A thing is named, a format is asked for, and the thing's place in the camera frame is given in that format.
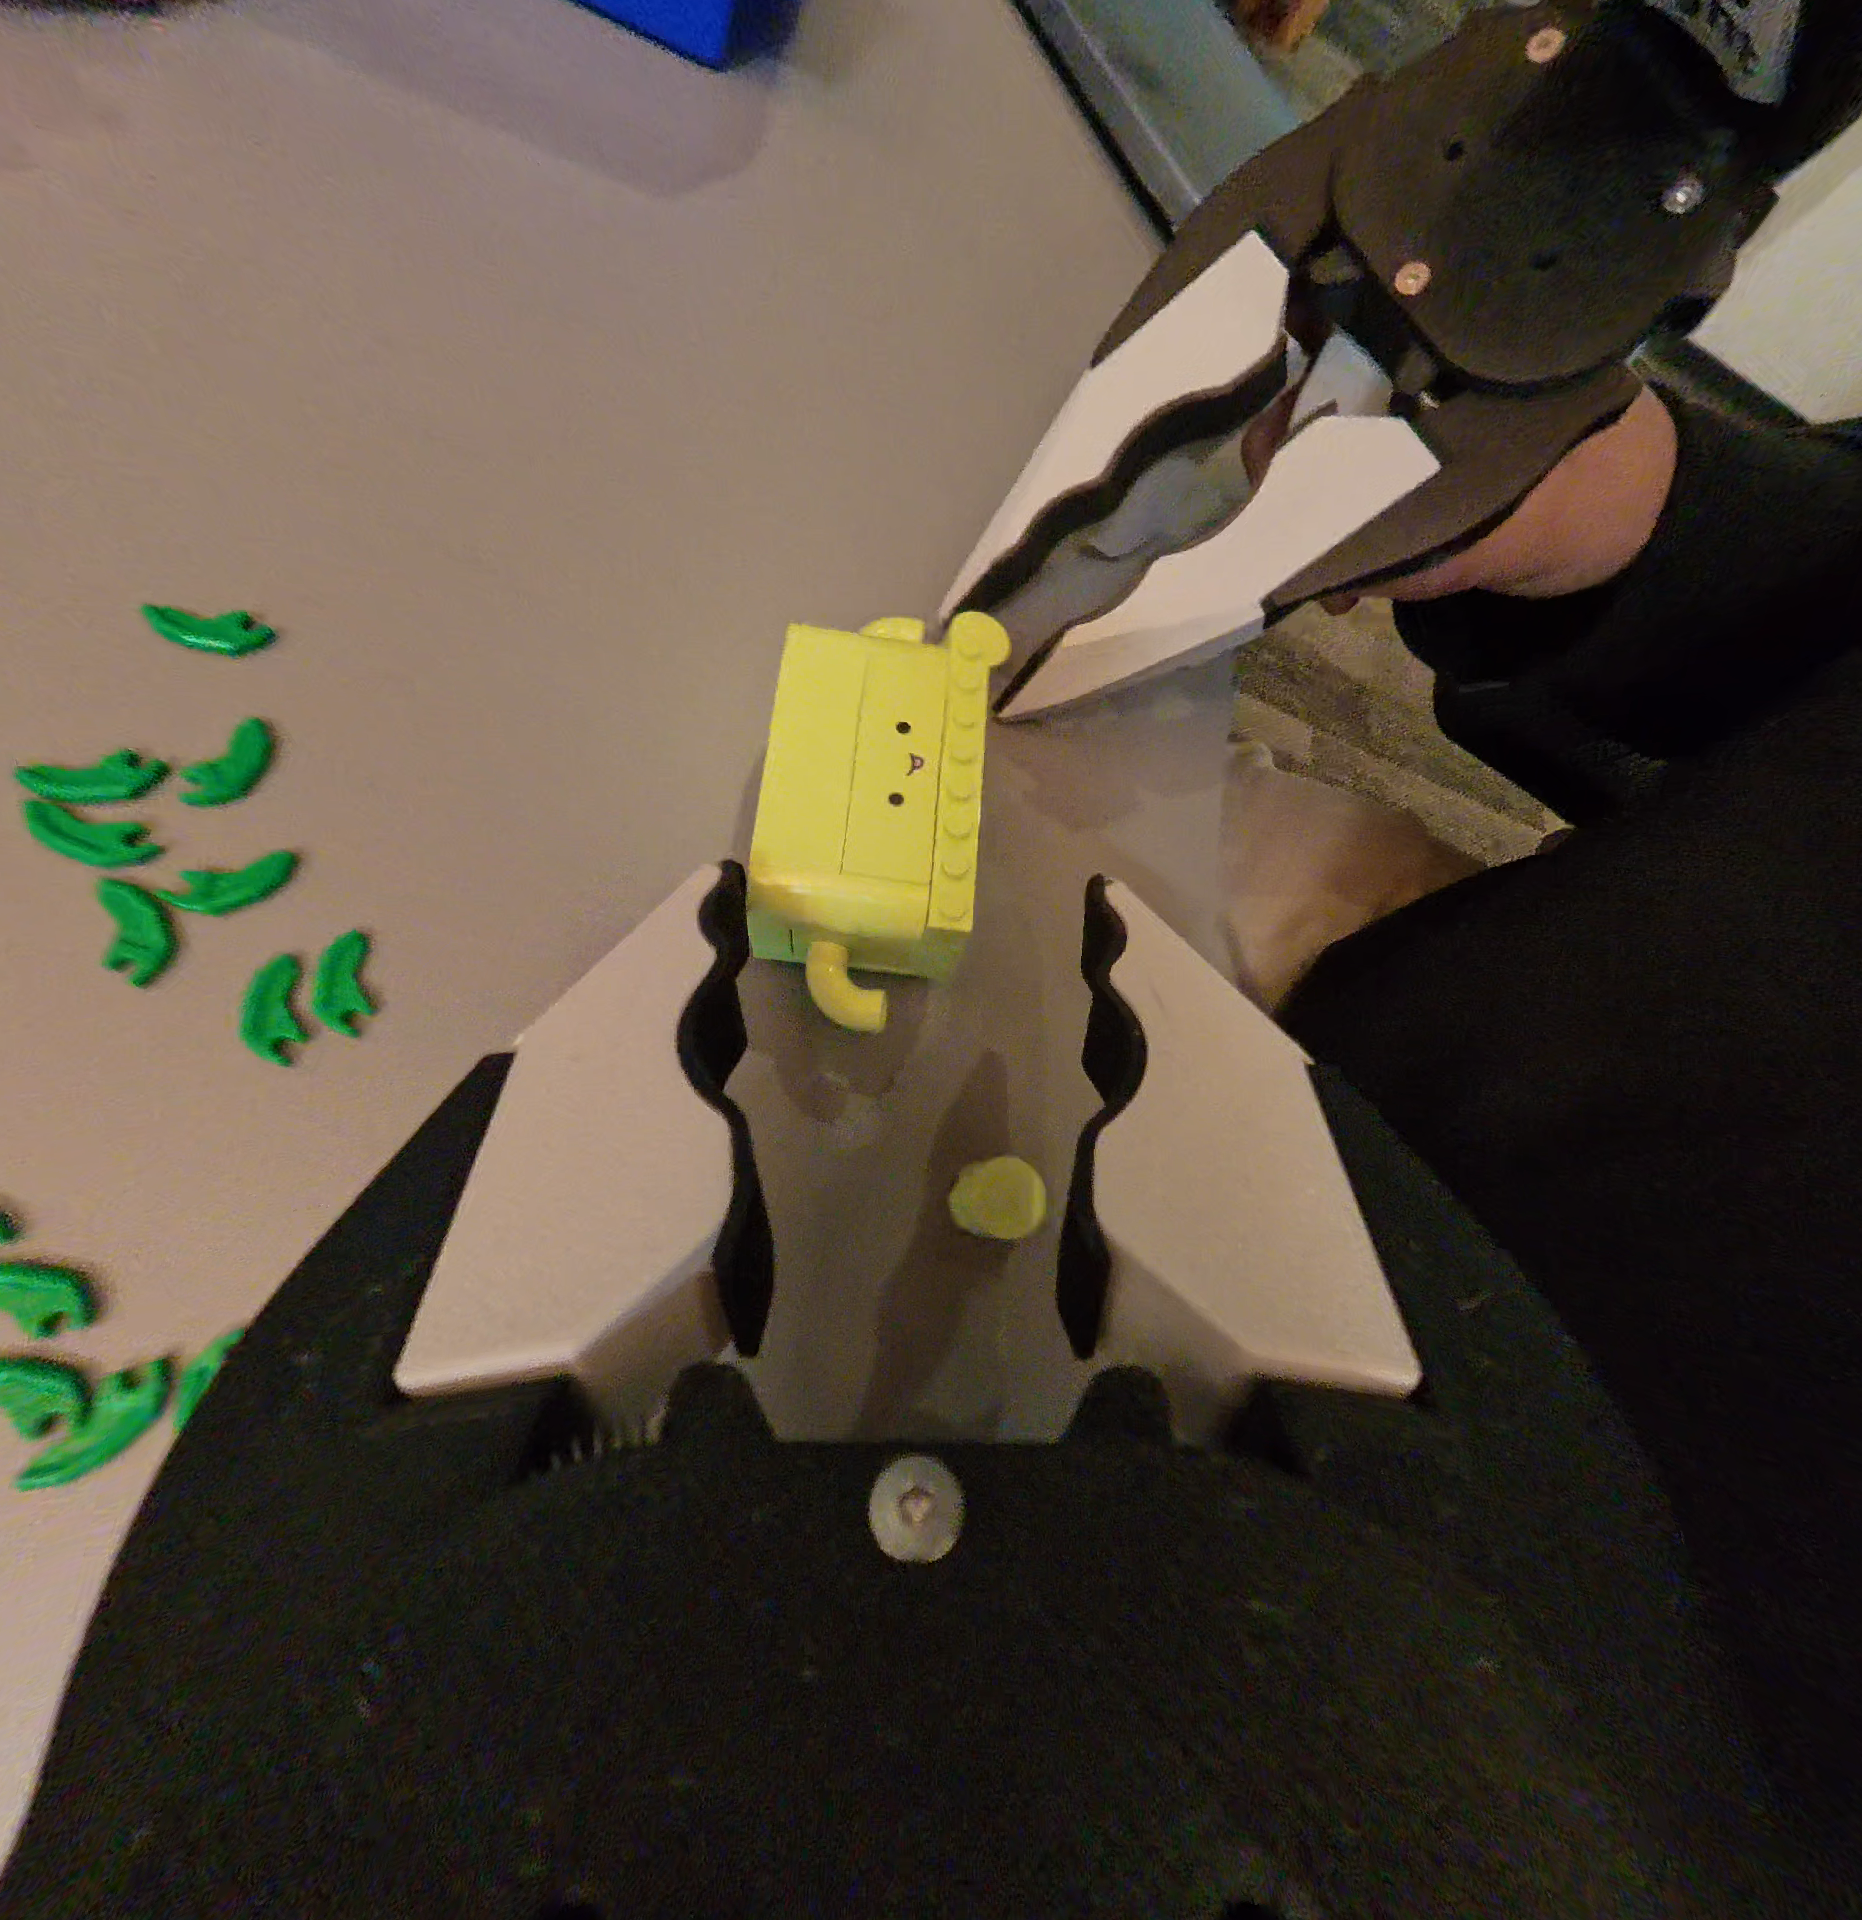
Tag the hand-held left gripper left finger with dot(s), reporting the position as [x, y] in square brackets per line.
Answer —
[587, 1200]

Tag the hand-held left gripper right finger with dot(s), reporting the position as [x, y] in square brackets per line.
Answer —
[1246, 1200]

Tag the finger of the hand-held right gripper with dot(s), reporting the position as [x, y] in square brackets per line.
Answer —
[1292, 526]
[1158, 361]

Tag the lime green round peg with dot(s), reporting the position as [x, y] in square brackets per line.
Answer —
[977, 640]
[999, 1198]

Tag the lime green toy brick pot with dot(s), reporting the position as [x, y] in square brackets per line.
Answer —
[857, 779]

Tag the person's right forearm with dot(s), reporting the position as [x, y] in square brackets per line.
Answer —
[1772, 601]

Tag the person's right hand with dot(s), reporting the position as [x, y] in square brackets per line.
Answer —
[1575, 526]

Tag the grey metal plate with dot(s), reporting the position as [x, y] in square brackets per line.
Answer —
[1158, 92]

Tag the person's beige trouser leg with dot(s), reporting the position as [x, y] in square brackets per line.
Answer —
[1320, 901]

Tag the blue plastic bin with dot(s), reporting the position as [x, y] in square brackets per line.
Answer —
[691, 27]

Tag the scattered green leaf pieces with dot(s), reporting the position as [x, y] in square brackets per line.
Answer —
[98, 779]

